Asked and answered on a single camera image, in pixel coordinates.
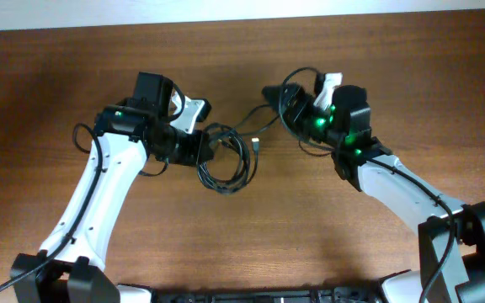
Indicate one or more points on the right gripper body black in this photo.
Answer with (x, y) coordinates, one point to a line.
(308, 119)

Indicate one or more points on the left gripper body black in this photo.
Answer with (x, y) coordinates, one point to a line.
(186, 147)

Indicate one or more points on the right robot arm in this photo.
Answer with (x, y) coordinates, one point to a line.
(451, 233)

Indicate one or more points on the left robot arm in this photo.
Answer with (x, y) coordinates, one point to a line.
(157, 121)

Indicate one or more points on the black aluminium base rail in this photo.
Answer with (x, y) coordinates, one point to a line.
(268, 296)

